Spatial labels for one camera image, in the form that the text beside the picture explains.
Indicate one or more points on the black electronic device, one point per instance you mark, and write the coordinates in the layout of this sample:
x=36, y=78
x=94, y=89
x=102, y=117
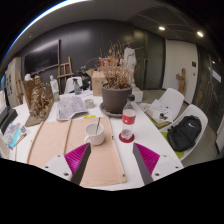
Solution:
x=6, y=115

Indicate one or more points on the round ceiling spot light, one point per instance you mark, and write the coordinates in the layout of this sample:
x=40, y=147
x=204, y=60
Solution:
x=200, y=34
x=161, y=28

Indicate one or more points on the white mug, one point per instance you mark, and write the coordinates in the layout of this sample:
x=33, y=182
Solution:
x=95, y=136

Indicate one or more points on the small white bowl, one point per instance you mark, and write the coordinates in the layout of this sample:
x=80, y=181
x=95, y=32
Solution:
x=89, y=103

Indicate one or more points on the dried plant in grey pot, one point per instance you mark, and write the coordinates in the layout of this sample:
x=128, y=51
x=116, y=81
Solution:
x=115, y=100

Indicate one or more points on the metal spoon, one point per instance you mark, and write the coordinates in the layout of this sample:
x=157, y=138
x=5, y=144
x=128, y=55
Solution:
x=98, y=125

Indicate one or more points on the white display cabinet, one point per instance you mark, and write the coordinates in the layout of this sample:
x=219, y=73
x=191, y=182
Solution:
x=13, y=80

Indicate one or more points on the wooden easel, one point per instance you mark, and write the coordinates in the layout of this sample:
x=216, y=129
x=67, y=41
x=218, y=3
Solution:
x=65, y=71

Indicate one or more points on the clear red-labelled drink bottle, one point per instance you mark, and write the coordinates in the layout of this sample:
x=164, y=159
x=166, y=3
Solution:
x=128, y=118

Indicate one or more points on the black backpack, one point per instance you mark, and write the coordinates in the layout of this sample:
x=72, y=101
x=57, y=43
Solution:
x=183, y=133

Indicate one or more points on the tan wood-framed canvas mat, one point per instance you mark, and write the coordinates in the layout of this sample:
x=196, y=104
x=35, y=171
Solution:
x=56, y=136

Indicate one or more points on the white chair with green cushion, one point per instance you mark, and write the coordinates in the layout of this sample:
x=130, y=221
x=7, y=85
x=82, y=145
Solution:
x=200, y=111
x=173, y=98

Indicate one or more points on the wooden figure sculpture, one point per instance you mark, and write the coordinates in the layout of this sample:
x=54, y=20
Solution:
x=181, y=81

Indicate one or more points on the small yellow strip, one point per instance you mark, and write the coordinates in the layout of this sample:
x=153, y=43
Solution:
x=89, y=116

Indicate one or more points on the white bottle with green label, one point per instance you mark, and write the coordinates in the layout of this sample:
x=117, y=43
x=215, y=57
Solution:
x=54, y=86

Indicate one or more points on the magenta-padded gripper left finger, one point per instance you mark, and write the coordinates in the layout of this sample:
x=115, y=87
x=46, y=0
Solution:
x=59, y=165

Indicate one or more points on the white plaster statue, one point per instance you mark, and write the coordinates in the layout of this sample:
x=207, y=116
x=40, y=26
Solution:
x=130, y=61

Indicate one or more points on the grey spray bottle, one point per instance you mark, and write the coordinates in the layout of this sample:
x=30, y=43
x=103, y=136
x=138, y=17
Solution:
x=77, y=88

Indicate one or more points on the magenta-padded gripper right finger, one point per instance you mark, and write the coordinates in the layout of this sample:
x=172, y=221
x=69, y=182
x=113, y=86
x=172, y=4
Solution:
x=165, y=165

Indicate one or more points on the grey plant saucer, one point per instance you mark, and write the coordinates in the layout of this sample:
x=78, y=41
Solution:
x=108, y=113

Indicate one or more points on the white plaster busts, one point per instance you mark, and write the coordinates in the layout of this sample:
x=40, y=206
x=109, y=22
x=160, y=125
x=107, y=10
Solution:
x=27, y=77

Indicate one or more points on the colourful booklets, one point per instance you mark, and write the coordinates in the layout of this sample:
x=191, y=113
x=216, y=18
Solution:
x=13, y=135

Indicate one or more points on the plain white chair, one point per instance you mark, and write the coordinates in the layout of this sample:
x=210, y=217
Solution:
x=69, y=85

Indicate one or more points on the black wall screen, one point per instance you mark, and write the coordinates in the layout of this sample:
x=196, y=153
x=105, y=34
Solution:
x=41, y=57

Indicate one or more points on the large ceiling light panel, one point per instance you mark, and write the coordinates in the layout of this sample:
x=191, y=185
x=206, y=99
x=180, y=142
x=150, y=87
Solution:
x=43, y=15

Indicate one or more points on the stack of papers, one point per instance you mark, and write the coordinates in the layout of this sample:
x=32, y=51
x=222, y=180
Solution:
x=156, y=110

